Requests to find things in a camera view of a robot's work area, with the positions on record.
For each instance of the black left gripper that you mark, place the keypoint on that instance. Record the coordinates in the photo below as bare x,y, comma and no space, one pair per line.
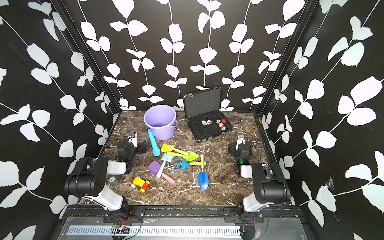
139,149

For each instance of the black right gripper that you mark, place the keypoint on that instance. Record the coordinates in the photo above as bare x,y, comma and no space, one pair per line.
232,147

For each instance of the purple toy scoop pink handle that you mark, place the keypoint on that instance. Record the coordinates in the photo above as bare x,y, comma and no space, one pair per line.
154,168

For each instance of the blue toy rake yellow handle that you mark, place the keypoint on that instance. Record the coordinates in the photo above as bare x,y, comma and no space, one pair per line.
184,164

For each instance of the blue toy trowel yellow handle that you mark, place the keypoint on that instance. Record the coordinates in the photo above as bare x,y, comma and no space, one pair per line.
203,177

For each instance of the light blue toy shovel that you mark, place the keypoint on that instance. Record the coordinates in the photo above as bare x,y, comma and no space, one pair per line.
165,158

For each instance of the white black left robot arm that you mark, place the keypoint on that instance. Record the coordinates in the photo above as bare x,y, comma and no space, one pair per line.
88,179

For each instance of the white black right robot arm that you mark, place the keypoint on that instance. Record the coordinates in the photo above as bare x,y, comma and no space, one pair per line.
269,184

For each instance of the purple plastic bucket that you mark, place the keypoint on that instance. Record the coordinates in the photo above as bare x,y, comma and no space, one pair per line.
162,121

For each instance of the yellow red toy truck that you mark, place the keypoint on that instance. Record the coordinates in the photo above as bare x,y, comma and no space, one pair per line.
141,184

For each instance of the red white round parts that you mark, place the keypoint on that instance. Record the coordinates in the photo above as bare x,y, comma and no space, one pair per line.
215,124

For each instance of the small round metal part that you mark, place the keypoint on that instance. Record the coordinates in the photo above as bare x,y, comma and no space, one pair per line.
114,181

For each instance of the black open foam-lined case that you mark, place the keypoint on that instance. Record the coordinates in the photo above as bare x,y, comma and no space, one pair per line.
201,105

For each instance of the white perforated strip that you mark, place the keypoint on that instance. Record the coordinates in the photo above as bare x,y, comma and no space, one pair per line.
156,231

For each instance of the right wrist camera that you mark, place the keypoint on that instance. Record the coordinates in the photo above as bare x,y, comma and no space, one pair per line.
240,140

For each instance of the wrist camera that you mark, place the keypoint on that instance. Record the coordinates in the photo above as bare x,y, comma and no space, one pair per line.
240,140
132,139

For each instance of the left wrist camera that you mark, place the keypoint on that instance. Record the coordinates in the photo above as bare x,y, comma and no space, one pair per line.
132,139

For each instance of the yellow toy spade wooden handle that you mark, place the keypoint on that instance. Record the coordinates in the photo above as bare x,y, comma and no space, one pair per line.
170,148

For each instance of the green toy trowel wooden handle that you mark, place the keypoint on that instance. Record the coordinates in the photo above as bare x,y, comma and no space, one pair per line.
191,156

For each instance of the black front mounting rail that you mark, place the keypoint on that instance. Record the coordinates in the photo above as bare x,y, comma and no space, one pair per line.
230,214

